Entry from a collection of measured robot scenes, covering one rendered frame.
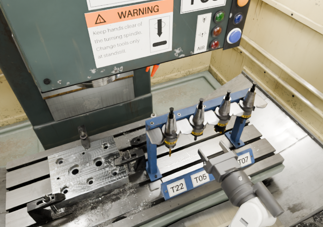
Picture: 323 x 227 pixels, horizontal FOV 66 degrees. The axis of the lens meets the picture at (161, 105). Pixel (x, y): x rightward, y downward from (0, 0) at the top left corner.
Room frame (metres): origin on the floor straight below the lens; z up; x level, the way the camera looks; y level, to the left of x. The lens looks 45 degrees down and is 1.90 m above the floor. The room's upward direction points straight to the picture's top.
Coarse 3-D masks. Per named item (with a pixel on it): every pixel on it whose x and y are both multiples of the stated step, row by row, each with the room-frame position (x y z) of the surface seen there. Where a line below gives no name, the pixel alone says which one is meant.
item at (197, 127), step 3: (192, 117) 0.62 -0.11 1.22; (204, 117) 0.62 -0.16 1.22; (189, 120) 0.61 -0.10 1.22; (204, 120) 0.60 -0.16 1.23; (192, 123) 0.59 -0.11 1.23; (204, 123) 0.59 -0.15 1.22; (195, 126) 0.58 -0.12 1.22; (198, 126) 0.57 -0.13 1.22; (201, 126) 0.59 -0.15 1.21; (204, 126) 0.58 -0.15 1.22; (195, 129) 0.58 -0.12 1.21; (198, 129) 0.58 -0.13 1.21
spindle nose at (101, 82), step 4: (112, 76) 0.53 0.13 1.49; (116, 76) 0.54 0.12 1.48; (96, 80) 0.50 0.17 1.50; (100, 80) 0.50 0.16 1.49; (104, 80) 0.51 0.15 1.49; (108, 80) 0.52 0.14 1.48; (112, 80) 0.53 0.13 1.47; (80, 84) 0.50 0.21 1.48; (84, 84) 0.50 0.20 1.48; (88, 84) 0.50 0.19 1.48; (92, 84) 0.50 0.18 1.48; (96, 84) 0.50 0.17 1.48; (100, 84) 0.50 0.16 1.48; (104, 84) 0.51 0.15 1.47
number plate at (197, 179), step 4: (200, 172) 0.55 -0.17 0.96; (204, 172) 0.55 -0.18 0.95; (192, 176) 0.53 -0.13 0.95; (196, 176) 0.54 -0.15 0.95; (200, 176) 0.54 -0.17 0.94; (204, 176) 0.54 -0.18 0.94; (208, 176) 0.54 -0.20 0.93; (192, 180) 0.52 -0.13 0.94; (196, 180) 0.52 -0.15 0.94; (200, 180) 0.53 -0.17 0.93; (204, 180) 0.53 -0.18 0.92; (208, 180) 0.53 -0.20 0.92; (196, 184) 0.51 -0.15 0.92
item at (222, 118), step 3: (216, 108) 0.67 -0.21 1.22; (216, 111) 0.65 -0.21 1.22; (231, 111) 0.65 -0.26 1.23; (216, 114) 0.64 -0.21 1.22; (219, 114) 0.63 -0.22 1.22; (231, 114) 0.63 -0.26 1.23; (219, 117) 0.63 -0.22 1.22; (222, 117) 0.62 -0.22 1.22; (225, 117) 0.62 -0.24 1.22; (228, 117) 0.63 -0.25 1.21; (222, 120) 0.62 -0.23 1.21; (225, 120) 0.62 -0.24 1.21
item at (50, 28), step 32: (0, 0) 0.34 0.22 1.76; (32, 0) 0.36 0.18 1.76; (64, 0) 0.37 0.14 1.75; (32, 32) 0.35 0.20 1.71; (64, 32) 0.37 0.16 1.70; (192, 32) 0.46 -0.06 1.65; (224, 32) 0.49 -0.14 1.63; (32, 64) 0.34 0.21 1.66; (64, 64) 0.36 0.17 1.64; (128, 64) 0.41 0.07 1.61
